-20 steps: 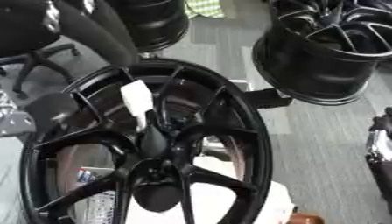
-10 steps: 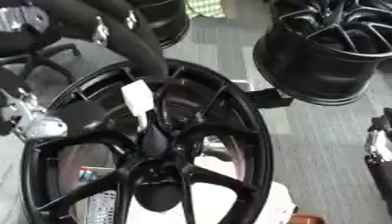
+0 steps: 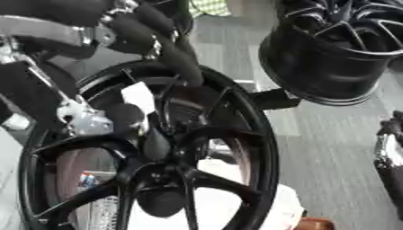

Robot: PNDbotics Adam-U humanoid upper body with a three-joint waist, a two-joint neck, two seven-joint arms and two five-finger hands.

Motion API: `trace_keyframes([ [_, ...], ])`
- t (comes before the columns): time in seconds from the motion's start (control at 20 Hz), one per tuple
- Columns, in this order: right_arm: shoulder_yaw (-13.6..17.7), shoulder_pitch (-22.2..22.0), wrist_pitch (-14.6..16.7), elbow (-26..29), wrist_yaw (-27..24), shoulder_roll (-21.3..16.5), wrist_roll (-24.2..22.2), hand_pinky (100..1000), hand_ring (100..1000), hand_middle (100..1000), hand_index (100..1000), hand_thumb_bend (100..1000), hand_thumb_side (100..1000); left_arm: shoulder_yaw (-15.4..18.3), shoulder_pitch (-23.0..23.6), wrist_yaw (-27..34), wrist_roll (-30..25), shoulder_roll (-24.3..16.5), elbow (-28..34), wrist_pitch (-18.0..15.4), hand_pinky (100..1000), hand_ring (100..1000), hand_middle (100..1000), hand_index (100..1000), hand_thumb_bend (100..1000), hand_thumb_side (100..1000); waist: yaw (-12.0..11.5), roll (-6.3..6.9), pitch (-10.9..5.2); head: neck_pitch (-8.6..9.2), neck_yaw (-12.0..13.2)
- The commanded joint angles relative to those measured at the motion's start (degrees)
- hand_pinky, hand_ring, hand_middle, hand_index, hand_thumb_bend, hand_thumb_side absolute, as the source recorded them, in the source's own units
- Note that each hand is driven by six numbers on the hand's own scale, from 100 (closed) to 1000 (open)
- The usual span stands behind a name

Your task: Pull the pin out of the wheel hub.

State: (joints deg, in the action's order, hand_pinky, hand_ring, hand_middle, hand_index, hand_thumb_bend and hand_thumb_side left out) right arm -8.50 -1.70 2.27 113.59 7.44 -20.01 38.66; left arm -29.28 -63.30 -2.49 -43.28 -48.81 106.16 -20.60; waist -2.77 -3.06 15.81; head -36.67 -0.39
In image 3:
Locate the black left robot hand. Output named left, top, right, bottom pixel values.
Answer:
left=0, top=0, right=205, bottom=137

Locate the white pin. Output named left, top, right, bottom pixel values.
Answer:
left=120, top=82, right=157, bottom=115

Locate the black spoked wheel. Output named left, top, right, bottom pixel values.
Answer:
left=17, top=59, right=281, bottom=230

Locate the white box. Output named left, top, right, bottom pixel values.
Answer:
left=127, top=158, right=308, bottom=230

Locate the brown wooden object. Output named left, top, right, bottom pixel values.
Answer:
left=299, top=217, right=337, bottom=230

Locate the black wheel rim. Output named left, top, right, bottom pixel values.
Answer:
left=258, top=0, right=403, bottom=107

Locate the black mount block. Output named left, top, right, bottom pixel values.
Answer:
left=246, top=88, right=302, bottom=111

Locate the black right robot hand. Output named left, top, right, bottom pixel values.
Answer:
left=372, top=110, right=403, bottom=221

